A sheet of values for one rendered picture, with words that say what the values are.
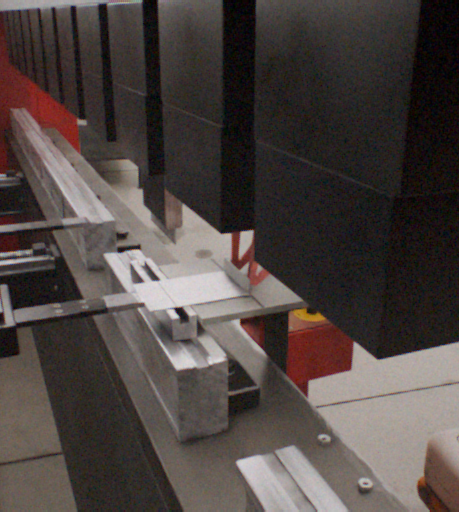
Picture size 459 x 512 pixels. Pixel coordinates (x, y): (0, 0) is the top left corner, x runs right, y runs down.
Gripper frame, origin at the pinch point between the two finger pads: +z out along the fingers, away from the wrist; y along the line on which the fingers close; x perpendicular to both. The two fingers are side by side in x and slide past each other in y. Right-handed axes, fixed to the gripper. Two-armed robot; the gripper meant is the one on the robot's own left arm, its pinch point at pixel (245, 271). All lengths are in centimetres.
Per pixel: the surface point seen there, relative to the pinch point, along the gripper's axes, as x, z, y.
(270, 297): 1.8, 1.0, 5.3
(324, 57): -26, -20, 42
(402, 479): 115, 56, -56
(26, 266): -13, 27, -58
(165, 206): -15.2, -4.6, 3.6
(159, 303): -10.3, 6.9, 2.3
